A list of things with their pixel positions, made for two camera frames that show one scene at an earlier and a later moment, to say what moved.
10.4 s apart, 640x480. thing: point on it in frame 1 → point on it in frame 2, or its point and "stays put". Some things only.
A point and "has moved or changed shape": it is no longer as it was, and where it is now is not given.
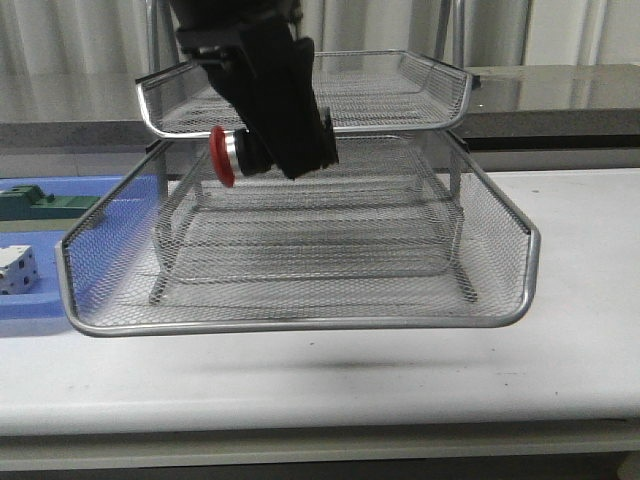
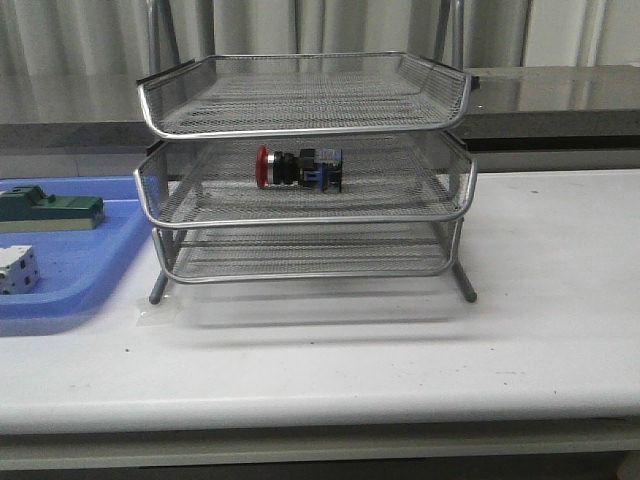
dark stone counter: [557, 107] stays put
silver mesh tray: [404, 232] has moved or changed shape
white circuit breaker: [18, 270] stays put
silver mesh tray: [362, 91] stays put
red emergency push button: [237, 150] → [312, 167]
